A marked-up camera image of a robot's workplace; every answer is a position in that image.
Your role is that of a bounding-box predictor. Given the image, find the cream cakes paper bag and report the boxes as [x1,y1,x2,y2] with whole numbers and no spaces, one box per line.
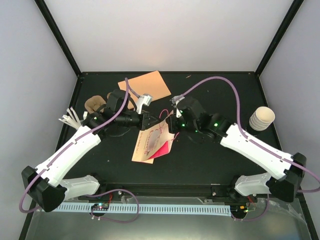
[131,110,179,164]

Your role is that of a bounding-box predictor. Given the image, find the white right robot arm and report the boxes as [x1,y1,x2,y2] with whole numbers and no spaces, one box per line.
[165,95,307,203]

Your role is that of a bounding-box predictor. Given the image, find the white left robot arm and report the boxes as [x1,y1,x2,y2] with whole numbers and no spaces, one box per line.
[21,89,159,212]

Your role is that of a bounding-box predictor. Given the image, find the plain brown paper bag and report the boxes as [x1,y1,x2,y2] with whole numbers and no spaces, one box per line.
[128,71,171,102]

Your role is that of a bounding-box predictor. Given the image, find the brown pulp cup carriers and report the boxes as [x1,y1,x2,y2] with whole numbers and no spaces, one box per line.
[84,95,106,114]

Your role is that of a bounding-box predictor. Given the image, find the white straws bundle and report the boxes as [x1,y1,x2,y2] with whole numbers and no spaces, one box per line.
[58,106,88,130]

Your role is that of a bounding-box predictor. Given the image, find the stack of paper cups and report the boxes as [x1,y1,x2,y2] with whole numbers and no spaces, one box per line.
[249,106,276,132]

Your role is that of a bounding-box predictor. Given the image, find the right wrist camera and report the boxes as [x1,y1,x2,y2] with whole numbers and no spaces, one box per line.
[170,95,185,118]

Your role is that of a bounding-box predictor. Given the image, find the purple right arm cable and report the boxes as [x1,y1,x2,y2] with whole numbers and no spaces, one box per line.
[179,76,320,195]

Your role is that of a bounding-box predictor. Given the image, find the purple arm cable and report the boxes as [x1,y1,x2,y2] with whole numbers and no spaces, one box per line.
[19,77,141,214]
[179,76,320,195]

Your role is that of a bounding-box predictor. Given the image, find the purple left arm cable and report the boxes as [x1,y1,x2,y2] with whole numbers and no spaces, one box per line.
[19,77,141,214]

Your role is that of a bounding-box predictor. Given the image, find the light blue cable duct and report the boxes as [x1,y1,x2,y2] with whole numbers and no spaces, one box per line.
[55,202,231,217]

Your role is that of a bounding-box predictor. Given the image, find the black frame post left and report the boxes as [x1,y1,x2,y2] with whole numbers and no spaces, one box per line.
[34,0,82,77]

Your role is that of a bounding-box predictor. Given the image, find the black frame post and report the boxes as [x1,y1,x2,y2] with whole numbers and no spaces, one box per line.
[34,0,82,77]
[254,0,304,77]

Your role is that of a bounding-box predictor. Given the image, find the black frame post right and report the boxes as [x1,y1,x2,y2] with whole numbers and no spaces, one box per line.
[254,0,304,77]

